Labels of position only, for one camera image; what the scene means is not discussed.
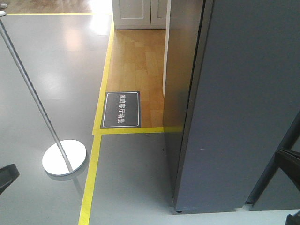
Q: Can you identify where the white cabinet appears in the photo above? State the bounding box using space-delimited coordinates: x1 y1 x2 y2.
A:
112 0 168 30

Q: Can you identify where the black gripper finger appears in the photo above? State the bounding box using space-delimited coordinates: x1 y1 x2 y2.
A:
275 149 300 191
0 164 20 194

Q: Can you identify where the dark grey refrigerator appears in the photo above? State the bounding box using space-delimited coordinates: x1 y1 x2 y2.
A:
163 0 300 214

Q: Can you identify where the dark floor sign sticker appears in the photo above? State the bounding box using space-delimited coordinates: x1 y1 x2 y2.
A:
100 91 141 128

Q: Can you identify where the silver stanchion pole stand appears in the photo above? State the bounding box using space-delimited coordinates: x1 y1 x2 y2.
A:
0 18 87 176

